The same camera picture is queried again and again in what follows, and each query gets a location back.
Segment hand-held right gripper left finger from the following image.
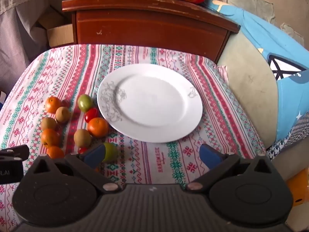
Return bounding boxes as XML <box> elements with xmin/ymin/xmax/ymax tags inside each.
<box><xmin>32</xmin><ymin>143</ymin><xmax>120</xmax><ymax>194</ymax></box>

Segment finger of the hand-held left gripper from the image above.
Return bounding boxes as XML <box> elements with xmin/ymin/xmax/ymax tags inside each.
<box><xmin>0</xmin><ymin>145</ymin><xmax>29</xmax><ymax>162</ymax></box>

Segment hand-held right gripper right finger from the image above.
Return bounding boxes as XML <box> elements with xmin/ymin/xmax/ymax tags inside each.
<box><xmin>185</xmin><ymin>143</ymin><xmax>276</xmax><ymax>191</ymax></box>

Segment green tomato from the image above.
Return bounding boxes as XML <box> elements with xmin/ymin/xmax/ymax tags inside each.
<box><xmin>77</xmin><ymin>94</ymin><xmax>93</xmax><ymax>113</ymax></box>
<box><xmin>103</xmin><ymin>143</ymin><xmax>119</xmax><ymax>162</ymax></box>

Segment orange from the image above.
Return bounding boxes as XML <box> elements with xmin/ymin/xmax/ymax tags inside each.
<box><xmin>46</xmin><ymin>146</ymin><xmax>65</xmax><ymax>159</ymax></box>
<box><xmin>87</xmin><ymin>117</ymin><xmax>109</xmax><ymax>138</ymax></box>
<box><xmin>41</xmin><ymin>129</ymin><xmax>60</xmax><ymax>147</ymax></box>
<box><xmin>45</xmin><ymin>97</ymin><xmax>62</xmax><ymax>114</ymax></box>

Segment white plate with grey pattern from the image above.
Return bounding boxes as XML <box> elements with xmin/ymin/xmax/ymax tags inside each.
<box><xmin>97</xmin><ymin>63</ymin><xmax>203</xmax><ymax>143</ymax></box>

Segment red green patterned tablecloth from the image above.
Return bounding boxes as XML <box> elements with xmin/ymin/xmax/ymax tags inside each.
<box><xmin>0</xmin><ymin>44</ymin><xmax>267</xmax><ymax>228</ymax></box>

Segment houndstooth cloth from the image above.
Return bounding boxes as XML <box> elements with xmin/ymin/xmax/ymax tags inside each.
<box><xmin>266</xmin><ymin>117</ymin><xmax>309</xmax><ymax>160</ymax></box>

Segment grey-green bed sheet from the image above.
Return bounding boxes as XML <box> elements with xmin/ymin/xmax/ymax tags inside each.
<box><xmin>217</xmin><ymin>32</ymin><xmax>282</xmax><ymax>148</ymax></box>

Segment orange plastic object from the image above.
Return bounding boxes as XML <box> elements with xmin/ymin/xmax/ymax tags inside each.
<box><xmin>285</xmin><ymin>169</ymin><xmax>309</xmax><ymax>207</ymax></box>

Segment plaid curtain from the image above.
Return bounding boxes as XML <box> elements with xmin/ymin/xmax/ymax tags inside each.
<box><xmin>0</xmin><ymin>0</ymin><xmax>50</xmax><ymax>85</ymax></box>

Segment open cardboard box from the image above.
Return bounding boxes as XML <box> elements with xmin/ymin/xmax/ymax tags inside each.
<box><xmin>36</xmin><ymin>6</ymin><xmax>74</xmax><ymax>48</ymax></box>

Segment blue cartoon blanket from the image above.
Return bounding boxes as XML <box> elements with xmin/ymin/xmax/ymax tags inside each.
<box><xmin>205</xmin><ymin>0</ymin><xmax>309</xmax><ymax>141</ymax></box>

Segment brown wooden nightstand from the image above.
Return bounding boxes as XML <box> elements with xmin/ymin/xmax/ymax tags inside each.
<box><xmin>61</xmin><ymin>0</ymin><xmax>241</xmax><ymax>63</ymax></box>

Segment grey-green pillow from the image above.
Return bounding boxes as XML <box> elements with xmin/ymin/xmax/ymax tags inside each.
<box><xmin>226</xmin><ymin>0</ymin><xmax>305</xmax><ymax>44</ymax></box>

